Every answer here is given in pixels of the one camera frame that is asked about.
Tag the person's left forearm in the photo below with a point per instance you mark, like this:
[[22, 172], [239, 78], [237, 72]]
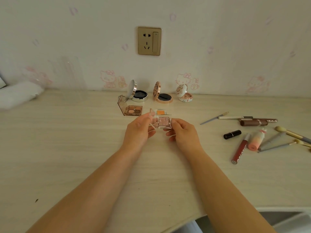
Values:
[[97, 191]]

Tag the brown eyeshadow palette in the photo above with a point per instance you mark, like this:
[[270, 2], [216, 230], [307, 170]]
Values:
[[132, 109]]

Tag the rose gold round compact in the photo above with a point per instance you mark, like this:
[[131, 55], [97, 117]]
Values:
[[162, 95]]

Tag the clear pink glitter eyeshadow case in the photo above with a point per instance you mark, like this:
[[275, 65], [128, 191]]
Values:
[[164, 121]]

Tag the clear orange eyeshadow case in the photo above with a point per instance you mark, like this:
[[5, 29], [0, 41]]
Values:
[[160, 111]]

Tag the person's right hand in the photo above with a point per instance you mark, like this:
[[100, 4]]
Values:
[[186, 137]]

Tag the red lip gloss tube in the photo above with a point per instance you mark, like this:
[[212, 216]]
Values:
[[240, 149]]

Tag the long grey makeup brush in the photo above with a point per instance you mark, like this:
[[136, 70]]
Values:
[[279, 146]]

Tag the thin grey makeup brush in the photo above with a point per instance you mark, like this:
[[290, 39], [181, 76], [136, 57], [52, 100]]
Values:
[[213, 118]]

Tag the brown cosmetic pencil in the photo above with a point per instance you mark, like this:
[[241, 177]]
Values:
[[262, 119]]

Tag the person's left thumb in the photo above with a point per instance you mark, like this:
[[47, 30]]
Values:
[[148, 116]]

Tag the white floral round compact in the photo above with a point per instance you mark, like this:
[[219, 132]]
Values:
[[185, 93]]

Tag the black lipstick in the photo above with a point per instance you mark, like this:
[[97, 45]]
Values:
[[232, 134]]

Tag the person's left hand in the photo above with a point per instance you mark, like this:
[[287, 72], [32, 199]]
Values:
[[136, 132]]

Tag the person's right thumb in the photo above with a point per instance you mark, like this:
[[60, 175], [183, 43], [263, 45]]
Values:
[[177, 122]]

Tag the silver round compact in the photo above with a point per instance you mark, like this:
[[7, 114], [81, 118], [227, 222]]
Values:
[[136, 92]]

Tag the person's right forearm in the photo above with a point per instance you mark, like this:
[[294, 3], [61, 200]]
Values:
[[226, 194]]

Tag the pink bottle with bow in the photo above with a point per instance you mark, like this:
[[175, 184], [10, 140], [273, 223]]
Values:
[[257, 140]]

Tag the gold wall socket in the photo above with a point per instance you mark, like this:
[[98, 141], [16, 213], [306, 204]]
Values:
[[149, 41]]

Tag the white cosmetic pencil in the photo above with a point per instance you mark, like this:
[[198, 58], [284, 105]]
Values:
[[230, 117]]

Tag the brown cosmetic tube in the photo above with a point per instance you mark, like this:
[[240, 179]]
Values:
[[252, 123]]

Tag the short grey makeup brush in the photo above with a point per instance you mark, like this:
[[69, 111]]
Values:
[[272, 141]]

